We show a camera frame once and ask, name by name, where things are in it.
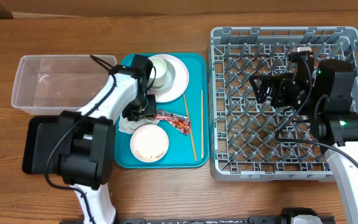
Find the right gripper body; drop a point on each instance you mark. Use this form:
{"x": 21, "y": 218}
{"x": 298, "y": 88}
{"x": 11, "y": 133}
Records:
{"x": 274, "y": 91}

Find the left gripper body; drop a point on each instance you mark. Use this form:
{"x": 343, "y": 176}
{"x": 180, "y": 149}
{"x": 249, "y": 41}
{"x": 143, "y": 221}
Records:
{"x": 146, "y": 104}

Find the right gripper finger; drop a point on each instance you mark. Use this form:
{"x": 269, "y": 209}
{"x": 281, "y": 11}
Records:
{"x": 255, "y": 80}
{"x": 265, "y": 90}

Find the white napkin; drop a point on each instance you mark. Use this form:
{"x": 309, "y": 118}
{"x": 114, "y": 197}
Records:
{"x": 129, "y": 127}

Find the small pink white bowl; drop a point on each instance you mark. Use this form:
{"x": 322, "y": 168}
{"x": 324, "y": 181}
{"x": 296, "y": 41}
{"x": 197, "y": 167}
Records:
{"x": 149, "y": 143}

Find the white cup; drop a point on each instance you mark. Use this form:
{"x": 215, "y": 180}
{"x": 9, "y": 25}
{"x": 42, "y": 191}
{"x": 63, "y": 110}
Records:
{"x": 159, "y": 69}

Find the red snack wrapper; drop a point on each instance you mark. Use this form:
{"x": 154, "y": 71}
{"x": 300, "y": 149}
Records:
{"x": 179, "y": 122}

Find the large white plate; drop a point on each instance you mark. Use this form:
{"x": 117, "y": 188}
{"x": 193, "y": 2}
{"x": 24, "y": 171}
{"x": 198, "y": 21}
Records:
{"x": 180, "y": 82}

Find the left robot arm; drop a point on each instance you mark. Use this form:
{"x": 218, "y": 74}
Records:
{"x": 83, "y": 157}

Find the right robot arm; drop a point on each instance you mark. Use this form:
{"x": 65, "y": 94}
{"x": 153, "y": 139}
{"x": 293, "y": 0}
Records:
{"x": 323, "y": 93}

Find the grey dishwasher rack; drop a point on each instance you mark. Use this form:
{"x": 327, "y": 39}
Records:
{"x": 243, "y": 147}

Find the left wooden chopstick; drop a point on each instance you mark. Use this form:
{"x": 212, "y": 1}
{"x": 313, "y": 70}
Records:
{"x": 191, "y": 133}

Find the teal serving tray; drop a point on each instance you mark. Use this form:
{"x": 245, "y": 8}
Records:
{"x": 180, "y": 153}

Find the clear plastic bin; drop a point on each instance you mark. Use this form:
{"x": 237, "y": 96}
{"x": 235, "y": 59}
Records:
{"x": 50, "y": 84}

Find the black plastic tray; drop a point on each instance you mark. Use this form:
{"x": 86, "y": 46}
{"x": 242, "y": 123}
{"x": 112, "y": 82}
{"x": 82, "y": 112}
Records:
{"x": 42, "y": 136}

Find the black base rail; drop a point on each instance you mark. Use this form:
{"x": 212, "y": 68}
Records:
{"x": 271, "y": 219}

